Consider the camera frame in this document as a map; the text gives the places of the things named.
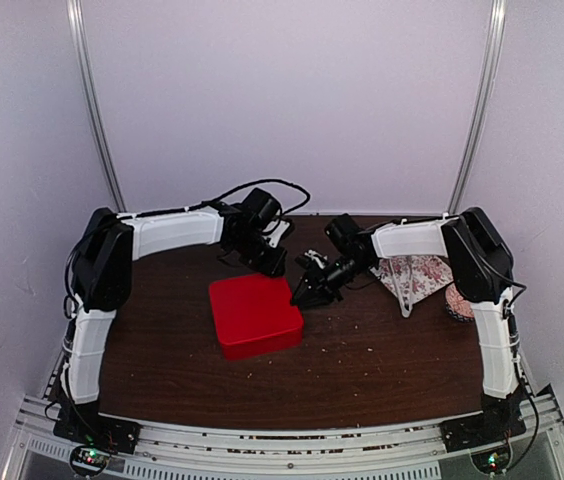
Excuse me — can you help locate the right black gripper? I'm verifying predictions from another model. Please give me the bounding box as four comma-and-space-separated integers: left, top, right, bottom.
290, 254, 372, 310

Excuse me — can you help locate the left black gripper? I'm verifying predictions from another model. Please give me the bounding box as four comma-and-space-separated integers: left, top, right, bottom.
230, 231, 288, 278

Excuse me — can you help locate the red square tin box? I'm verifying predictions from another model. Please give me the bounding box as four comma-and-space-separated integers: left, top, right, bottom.
216, 322, 304, 361

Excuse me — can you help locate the red tin lid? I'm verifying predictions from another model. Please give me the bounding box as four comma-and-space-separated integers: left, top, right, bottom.
208, 272, 306, 351

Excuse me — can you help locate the metal serving tongs white handle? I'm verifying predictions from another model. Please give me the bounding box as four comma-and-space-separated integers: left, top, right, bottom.
379, 256, 415, 318

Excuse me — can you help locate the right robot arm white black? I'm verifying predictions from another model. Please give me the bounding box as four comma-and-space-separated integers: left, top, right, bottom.
291, 207, 525, 442

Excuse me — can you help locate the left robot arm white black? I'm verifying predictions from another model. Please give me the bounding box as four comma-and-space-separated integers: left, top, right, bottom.
58, 188, 294, 444

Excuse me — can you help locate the floral rectangular tray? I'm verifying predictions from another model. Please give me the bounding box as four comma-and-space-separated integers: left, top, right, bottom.
372, 255, 453, 310

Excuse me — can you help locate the red patterned small bowl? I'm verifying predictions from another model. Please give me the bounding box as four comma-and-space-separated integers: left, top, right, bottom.
445, 284, 475, 323

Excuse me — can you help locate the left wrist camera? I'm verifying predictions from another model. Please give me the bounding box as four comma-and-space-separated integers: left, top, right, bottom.
262, 218, 293, 248

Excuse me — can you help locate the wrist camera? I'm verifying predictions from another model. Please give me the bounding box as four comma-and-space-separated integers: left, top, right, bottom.
295, 249, 329, 273
262, 218, 293, 248

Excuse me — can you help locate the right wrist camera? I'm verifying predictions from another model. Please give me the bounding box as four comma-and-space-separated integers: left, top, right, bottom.
295, 249, 329, 273

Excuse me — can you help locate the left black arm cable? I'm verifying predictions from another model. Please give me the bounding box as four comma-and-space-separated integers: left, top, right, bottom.
181, 178, 312, 221

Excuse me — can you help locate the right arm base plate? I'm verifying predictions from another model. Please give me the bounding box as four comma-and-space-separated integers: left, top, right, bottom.
440, 414, 526, 477

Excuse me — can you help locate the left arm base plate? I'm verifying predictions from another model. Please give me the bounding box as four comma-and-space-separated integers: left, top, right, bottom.
53, 417, 141, 478

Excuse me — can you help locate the front aluminium rail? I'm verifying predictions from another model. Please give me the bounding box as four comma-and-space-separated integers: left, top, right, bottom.
9, 394, 564, 480

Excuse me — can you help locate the left aluminium frame post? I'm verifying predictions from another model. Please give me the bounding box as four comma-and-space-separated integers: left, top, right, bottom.
66, 0, 127, 211

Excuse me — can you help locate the aluminium frame post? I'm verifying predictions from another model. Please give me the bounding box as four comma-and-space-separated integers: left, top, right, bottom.
66, 0, 127, 211
447, 0, 508, 214

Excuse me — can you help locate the right aluminium frame post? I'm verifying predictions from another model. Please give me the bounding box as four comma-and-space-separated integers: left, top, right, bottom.
447, 0, 508, 214

